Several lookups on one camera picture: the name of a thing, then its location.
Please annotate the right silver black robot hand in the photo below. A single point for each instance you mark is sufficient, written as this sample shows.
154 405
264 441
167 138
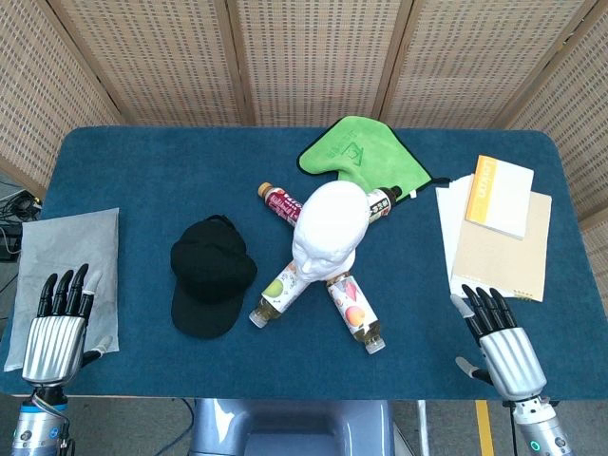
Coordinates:
515 363

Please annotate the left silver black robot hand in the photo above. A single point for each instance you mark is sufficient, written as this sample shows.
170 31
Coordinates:
50 347

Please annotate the black baseball cap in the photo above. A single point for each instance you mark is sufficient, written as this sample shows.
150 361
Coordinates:
209 271

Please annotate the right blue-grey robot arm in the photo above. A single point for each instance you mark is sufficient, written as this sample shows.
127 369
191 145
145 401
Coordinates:
541 432

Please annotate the dark label bottle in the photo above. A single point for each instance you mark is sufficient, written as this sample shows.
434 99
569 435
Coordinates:
382 202

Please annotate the white mannequin head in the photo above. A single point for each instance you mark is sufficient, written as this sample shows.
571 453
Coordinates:
330 223

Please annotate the tan spiral notebook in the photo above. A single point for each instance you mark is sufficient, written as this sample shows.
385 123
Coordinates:
503 266

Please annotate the grey padded envelope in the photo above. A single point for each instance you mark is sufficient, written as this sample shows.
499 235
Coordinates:
62 237

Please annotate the white table leg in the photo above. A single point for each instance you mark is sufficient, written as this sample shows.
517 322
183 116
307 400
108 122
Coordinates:
423 427

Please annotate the white paper sheets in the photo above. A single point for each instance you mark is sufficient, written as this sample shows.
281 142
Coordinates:
451 214

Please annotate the yellow and white book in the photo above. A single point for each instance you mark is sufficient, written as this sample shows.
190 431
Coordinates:
503 199

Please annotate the peach label bottle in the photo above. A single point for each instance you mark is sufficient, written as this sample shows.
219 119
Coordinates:
354 311

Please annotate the blue-grey robot torso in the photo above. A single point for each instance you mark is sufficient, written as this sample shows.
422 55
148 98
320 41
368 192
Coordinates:
294 427

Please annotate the green apple label bottle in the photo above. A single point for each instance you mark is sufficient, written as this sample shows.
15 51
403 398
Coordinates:
278 297

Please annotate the green microfiber cloth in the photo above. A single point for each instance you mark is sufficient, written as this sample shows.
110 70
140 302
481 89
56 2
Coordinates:
375 152

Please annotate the red label drink bottle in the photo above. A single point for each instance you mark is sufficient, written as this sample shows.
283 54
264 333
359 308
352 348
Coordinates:
280 202

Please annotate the woven wooden folding screen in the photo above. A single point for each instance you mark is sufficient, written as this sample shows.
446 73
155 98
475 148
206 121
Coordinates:
313 62

